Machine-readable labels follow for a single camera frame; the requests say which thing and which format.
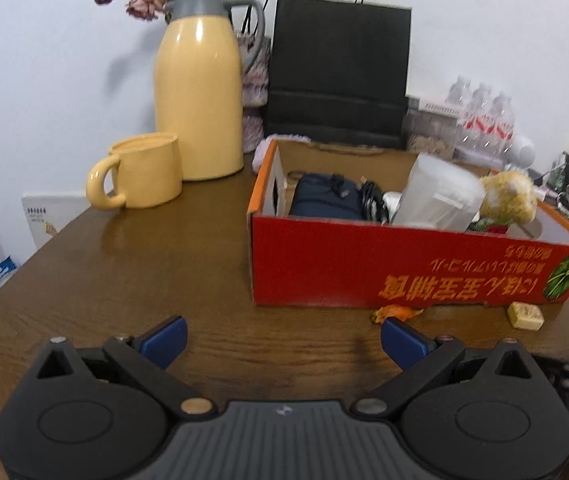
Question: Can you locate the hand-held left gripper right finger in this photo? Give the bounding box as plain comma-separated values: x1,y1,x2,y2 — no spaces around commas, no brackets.
349,316,540,421

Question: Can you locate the yellow plush toy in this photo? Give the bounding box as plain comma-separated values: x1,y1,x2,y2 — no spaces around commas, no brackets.
477,170,541,226

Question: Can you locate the red cardboard box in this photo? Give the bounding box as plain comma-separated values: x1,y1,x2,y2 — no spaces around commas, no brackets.
246,138,569,309

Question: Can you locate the clear jar of seeds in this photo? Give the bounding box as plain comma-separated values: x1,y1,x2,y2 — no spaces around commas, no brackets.
405,107,458,161

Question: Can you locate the small yellow cube packet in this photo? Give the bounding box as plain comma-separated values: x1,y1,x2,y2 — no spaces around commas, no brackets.
507,301,545,332

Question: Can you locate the clear water bottle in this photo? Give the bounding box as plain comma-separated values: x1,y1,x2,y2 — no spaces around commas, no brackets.
489,91,515,158
446,76,476,151
467,83,495,156

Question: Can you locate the translucent white plastic cup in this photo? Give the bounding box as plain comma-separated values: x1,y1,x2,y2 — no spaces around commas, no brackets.
392,153,486,233

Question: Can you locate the dark blue pouch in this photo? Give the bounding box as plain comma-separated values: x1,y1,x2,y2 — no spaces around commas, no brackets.
289,172,365,221

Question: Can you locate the small white carton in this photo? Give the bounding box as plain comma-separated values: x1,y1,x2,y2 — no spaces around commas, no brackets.
407,94,465,116

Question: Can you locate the yellow thermos jug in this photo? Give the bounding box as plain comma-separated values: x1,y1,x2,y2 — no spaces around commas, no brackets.
153,0,266,182

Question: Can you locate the black paper bag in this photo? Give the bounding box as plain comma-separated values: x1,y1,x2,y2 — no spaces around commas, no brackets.
263,0,412,151

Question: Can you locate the orange candy wrapper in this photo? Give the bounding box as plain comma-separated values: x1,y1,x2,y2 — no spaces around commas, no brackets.
371,304,424,325

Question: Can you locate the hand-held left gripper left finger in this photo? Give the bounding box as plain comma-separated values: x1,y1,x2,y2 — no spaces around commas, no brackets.
34,316,215,418

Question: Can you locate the pink fuzzy vase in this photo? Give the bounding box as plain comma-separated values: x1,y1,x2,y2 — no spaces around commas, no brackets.
237,32,271,153

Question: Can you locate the yellow mug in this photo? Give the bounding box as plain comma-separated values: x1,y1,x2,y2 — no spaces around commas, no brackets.
86,132,184,211

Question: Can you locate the white robot-shaped speaker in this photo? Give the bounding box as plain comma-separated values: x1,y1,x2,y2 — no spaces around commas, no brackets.
502,136,535,168

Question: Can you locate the black cable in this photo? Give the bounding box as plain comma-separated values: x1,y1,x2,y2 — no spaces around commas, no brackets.
359,176,390,223

